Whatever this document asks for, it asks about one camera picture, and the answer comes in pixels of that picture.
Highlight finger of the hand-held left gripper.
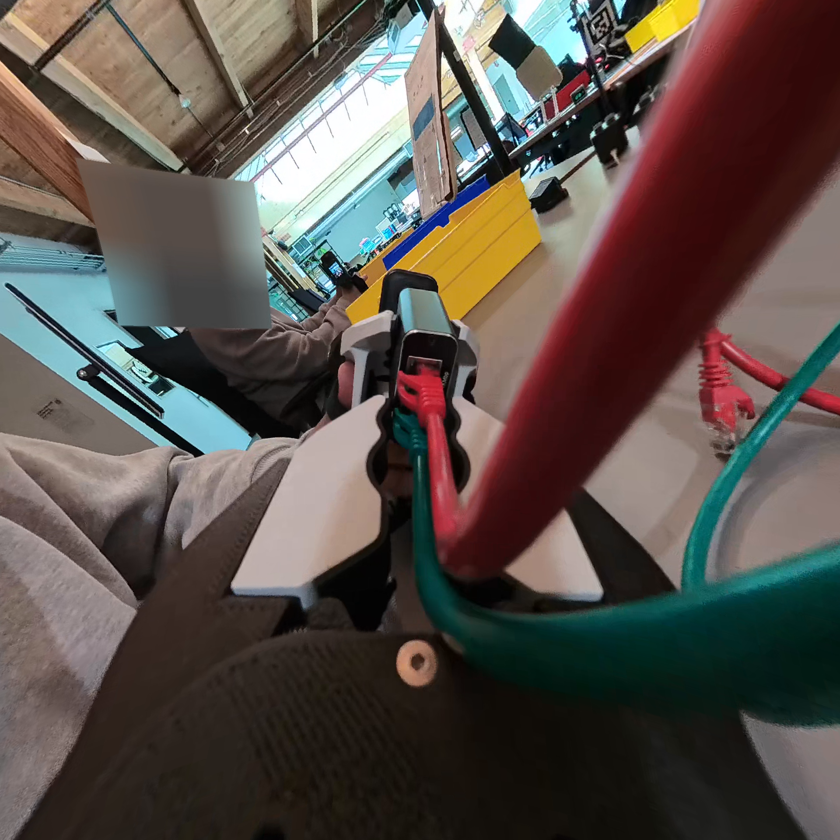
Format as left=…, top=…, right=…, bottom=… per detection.
left=340, top=312, right=399, bottom=409
left=453, top=320, right=481, bottom=403

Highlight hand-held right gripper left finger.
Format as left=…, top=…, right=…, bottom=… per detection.
left=231, top=394, right=395, bottom=613

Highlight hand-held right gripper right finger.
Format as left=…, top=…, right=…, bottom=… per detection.
left=451, top=399, right=605, bottom=602

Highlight black ethernet adapter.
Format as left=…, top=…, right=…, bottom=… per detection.
left=391, top=287, right=462, bottom=409

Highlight green ethernet cable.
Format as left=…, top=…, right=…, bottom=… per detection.
left=391, top=314, right=840, bottom=727

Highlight red ethernet cable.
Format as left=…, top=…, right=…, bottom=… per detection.
left=392, top=0, right=840, bottom=583

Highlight person's left forearm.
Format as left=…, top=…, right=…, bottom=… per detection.
left=0, top=430, right=307, bottom=602

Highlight person's left hand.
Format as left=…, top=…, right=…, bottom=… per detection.
left=325, top=363, right=360, bottom=429

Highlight blue plastic bin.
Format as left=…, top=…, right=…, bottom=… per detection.
left=381, top=172, right=527, bottom=271

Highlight stacked yellow plastic bins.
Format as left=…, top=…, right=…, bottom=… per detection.
left=344, top=171, right=543, bottom=327

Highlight small black box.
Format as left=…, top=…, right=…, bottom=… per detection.
left=527, top=177, right=571, bottom=214

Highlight cardboard sheet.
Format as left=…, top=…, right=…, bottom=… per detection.
left=402, top=8, right=458, bottom=219

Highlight black pole with round top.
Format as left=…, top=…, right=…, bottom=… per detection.
left=432, top=0, right=514, bottom=179

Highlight black charger dock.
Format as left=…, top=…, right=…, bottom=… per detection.
left=589, top=113, right=634, bottom=169

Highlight red plastic bin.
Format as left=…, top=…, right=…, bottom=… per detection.
left=540, top=67, right=593, bottom=115

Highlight grey zip hoodie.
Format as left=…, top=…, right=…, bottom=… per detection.
left=0, top=518, right=143, bottom=840

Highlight small yellow plastic bin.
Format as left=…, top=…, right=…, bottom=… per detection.
left=622, top=0, right=701, bottom=55

